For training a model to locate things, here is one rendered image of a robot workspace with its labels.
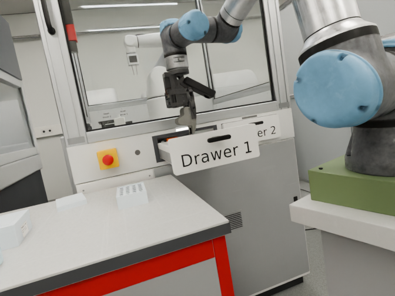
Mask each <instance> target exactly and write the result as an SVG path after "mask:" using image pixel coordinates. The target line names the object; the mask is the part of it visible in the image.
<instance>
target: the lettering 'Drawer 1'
mask: <svg viewBox="0 0 395 296"><path fill-rule="evenodd" d="M246 143H247V149H248V152H246V153H250V152H252V151H249V144H248V142H245V144H246ZM235 148H237V146H236V147H234V148H233V151H234V155H236V153H235ZM226 150H229V151H230V152H226V153H231V150H230V149H225V150H224V155H225V157H231V156H232V155H230V156H227V155H226V153H225V151H226ZM210 153H211V155H212V157H213V159H214V160H216V154H217V156H218V158H219V159H220V158H221V150H220V155H218V153H217V151H215V157H214V156H213V153H212V152H210ZM204 154H206V155H207V156H206V157H207V160H206V161H205V162H204V161H203V159H204V158H206V157H203V158H202V162H203V163H206V162H207V161H209V156H208V154H207V153H204ZM204 154H202V155H204ZM183 156H189V157H190V163H189V164H188V165H185V164H184V160H183ZM197 156H199V154H198V155H197ZM197 156H195V162H196V164H197V160H196V158H197ZM181 157H182V163H183V167H187V166H190V165H191V164H192V157H191V156H190V155H189V154H184V155H181Z"/></svg>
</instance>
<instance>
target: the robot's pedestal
mask: <svg viewBox="0 0 395 296"><path fill-rule="evenodd" d="M289 207H290V216H291V221H293V222H295V223H299V224H303V225H306V226H309V227H313V228H317V229H319V230H321V236H322V246H323V257H324V267H325V273H326V282H327V293H328V296H395V216H390V215H386V214H380V213H375V212H371V211H365V210H359V209H356V208H350V207H345V206H339V205H335V204H330V203H324V202H321V201H315V200H311V195H310V194H309V195H307V196H305V197H303V198H301V199H299V200H297V201H295V202H293V203H292V204H290V205H289Z"/></svg>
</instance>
